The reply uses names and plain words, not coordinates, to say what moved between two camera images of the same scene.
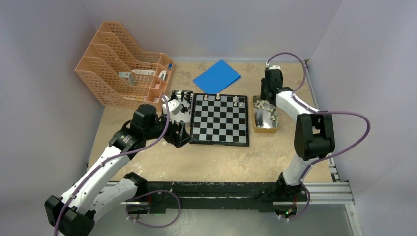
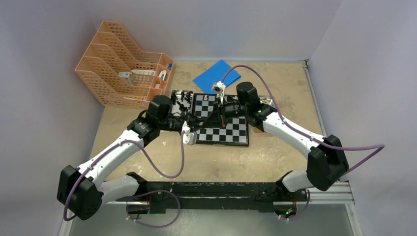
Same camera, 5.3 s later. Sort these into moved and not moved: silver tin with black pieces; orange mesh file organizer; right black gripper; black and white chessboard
Moved: right black gripper
Not moved: black and white chessboard; orange mesh file organizer; silver tin with black pieces
